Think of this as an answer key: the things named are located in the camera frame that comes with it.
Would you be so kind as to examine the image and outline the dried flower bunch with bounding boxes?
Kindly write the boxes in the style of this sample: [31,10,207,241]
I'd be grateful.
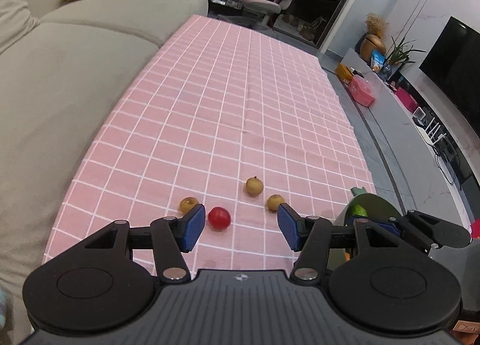
[365,12,389,36]

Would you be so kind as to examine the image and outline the red tomato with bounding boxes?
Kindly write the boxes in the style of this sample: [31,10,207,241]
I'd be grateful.
[208,206,232,231]

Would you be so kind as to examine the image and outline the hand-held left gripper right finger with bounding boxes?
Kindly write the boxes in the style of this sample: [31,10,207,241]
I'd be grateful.
[278,203,400,282]

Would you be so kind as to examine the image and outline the pink checked tablecloth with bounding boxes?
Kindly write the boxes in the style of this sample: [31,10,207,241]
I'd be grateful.
[41,14,378,283]

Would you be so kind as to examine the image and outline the pink box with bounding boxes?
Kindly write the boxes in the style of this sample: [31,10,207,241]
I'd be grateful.
[347,77,377,107]

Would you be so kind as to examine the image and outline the pile of shoes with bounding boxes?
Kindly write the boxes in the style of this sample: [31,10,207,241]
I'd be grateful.
[280,14,324,40]

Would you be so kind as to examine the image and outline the green plastic colander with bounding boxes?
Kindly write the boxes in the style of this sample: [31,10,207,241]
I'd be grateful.
[330,187,404,282]

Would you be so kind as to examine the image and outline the small brown longan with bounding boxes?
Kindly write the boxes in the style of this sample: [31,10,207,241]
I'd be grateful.
[266,194,286,212]
[179,197,200,214]
[245,176,264,197]

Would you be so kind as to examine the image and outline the green potted plant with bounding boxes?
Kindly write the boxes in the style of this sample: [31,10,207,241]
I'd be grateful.
[385,35,427,80]

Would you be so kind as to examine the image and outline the magenta box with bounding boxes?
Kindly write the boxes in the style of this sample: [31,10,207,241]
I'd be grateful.
[395,87,419,113]

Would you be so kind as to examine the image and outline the beige sofa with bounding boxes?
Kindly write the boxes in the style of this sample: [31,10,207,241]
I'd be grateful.
[0,0,209,345]

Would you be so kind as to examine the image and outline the black television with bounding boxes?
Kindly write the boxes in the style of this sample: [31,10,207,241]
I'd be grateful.
[418,16,480,106]

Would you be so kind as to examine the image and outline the white router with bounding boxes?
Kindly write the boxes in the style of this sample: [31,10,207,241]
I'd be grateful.
[423,114,449,145]

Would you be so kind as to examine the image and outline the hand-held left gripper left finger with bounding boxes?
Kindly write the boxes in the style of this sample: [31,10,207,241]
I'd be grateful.
[84,203,207,283]

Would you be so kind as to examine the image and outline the blue snack bag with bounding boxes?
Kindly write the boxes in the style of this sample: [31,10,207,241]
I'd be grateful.
[370,50,386,74]

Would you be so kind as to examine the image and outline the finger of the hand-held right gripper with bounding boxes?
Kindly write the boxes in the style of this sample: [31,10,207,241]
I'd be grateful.
[347,210,445,253]

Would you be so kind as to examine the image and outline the golden vase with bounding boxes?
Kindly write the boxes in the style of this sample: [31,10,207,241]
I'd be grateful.
[359,33,385,61]

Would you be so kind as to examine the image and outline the orange box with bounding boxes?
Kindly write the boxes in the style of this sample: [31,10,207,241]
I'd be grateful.
[334,62,355,83]

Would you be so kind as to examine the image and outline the black cable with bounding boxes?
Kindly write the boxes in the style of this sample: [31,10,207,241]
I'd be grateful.
[434,148,463,190]

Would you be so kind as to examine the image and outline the white marble television bench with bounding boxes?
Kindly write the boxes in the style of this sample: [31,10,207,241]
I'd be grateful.
[343,47,480,227]

